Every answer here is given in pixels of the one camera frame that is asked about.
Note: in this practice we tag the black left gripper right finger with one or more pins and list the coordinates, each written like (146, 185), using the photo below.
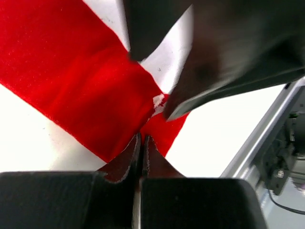
(171, 201)

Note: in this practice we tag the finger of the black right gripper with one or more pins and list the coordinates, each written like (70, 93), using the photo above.
(148, 22)
(239, 46)

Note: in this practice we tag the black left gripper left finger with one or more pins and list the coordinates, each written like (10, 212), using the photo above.
(101, 199)

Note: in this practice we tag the red Santa sock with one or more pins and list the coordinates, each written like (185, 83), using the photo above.
(60, 58)

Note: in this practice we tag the aluminium frame rail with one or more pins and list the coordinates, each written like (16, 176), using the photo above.
(287, 210)

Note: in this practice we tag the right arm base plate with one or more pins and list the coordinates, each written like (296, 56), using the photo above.
(284, 152)

